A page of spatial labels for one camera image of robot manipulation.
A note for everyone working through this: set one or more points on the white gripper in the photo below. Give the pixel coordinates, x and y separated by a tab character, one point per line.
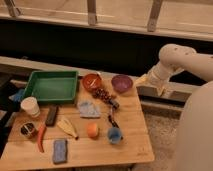
158	75

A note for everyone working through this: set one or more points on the blue object behind tray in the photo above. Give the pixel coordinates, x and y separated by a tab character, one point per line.
17	97

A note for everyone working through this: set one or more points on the black remote control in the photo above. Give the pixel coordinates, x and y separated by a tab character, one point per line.
51	117

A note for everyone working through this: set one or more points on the orange bowl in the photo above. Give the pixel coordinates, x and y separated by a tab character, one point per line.
91	81

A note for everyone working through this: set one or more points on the blue sponge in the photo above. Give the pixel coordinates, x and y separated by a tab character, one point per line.
60	151

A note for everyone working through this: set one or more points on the orange fruit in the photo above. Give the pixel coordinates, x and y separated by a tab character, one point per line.
92	130

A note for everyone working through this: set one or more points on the dark grape bunch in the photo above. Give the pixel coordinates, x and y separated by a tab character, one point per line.
104	95

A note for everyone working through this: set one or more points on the blue grey towel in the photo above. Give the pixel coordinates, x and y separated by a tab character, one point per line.
88	110

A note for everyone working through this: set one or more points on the purple bowl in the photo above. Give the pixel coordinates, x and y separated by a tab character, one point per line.
121	83

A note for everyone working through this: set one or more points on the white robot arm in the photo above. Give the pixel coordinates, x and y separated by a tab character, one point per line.
194	140

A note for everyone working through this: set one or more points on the white paper cup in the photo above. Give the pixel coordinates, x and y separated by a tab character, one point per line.
30	106

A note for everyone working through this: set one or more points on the black handled utensil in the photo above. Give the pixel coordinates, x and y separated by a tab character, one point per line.
111	118

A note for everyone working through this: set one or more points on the red chili pepper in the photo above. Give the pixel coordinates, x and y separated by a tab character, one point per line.
40	136

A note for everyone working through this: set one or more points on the green plastic tray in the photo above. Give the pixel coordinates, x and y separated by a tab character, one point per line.
52	87

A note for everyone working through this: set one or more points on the wooden table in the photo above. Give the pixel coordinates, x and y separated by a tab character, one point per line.
22	154

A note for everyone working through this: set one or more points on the small metal tin can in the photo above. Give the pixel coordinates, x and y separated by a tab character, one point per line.
28	130

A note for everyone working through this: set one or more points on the blue cup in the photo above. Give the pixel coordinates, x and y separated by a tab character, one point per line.
114	135

